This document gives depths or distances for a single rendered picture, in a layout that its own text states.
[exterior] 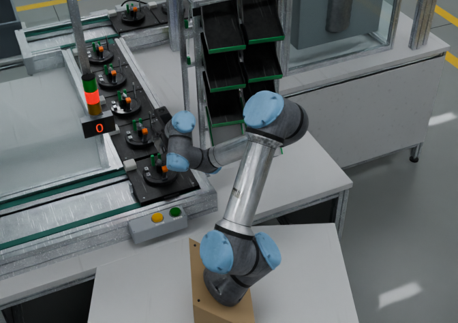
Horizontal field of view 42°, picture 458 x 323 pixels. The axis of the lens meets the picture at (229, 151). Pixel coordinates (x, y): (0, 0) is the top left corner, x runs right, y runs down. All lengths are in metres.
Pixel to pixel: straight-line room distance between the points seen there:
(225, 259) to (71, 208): 0.90
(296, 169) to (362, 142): 1.11
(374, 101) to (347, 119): 0.19
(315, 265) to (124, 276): 0.69
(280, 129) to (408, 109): 2.06
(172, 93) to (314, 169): 0.88
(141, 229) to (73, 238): 0.24
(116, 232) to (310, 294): 0.74
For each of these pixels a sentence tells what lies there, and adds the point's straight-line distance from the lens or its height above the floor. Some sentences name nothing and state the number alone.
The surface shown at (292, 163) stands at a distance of 2.58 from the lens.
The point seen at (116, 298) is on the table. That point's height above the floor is 0.86.
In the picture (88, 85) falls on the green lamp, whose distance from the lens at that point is 2.16.
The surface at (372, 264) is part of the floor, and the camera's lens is 3.37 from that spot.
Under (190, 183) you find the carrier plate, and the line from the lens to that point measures 2.32.
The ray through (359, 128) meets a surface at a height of 0.45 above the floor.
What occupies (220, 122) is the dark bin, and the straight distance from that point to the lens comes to 2.24.
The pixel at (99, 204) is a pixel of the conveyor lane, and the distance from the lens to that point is 2.37.
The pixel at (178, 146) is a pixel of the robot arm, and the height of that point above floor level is 1.33.
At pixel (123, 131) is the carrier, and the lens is 2.61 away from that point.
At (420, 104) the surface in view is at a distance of 3.71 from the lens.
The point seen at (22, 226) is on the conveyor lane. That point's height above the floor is 0.92.
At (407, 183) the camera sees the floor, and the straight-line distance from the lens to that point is 3.87.
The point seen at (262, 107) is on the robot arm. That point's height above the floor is 1.58.
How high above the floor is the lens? 2.55
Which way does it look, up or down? 40 degrees down
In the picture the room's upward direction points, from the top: 1 degrees counter-clockwise
